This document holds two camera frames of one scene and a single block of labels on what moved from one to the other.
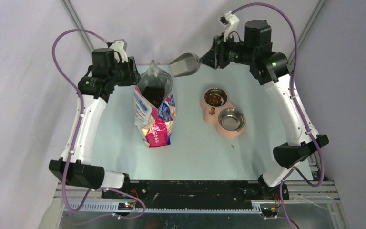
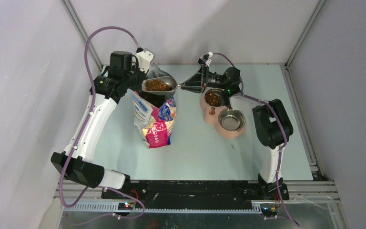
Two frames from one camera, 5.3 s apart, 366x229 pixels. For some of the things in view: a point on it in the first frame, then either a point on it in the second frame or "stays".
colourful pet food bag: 155,106 stays
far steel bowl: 216,97 stays
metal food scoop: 184,65 → 159,86
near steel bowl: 231,119 stays
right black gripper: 215,57 → 199,81
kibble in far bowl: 213,99 stays
